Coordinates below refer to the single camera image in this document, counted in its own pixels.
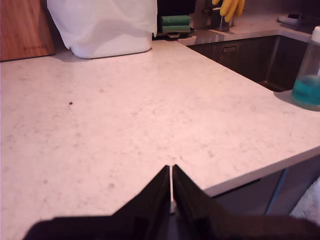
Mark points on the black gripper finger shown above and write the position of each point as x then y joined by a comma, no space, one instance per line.
152,207
192,207

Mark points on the steel kitchen faucet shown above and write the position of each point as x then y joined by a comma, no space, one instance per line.
222,23

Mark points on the green dish sponge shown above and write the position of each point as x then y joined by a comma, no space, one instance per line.
176,20
176,28

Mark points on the grey drip tray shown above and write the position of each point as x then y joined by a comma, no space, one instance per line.
287,20

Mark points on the small brown crumb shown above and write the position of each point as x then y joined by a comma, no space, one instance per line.
71,103

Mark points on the clear soap dispenser blue soap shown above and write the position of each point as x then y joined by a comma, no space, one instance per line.
306,90

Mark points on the steel kitchen sink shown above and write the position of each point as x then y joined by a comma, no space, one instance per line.
262,62

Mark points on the white bin with bag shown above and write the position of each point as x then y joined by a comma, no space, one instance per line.
105,27

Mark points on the black sink caddy box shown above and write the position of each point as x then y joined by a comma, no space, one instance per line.
175,7

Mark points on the dark sponge tray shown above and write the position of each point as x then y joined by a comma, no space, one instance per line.
172,35

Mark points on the steel sink overflow cover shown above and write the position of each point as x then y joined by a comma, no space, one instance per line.
229,50

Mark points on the wooden cutting board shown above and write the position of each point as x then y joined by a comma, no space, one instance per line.
22,30

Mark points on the grey cabinet door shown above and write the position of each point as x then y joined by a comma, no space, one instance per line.
300,172
245,197

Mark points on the yellow rubber glove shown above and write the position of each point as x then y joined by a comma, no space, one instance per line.
231,8

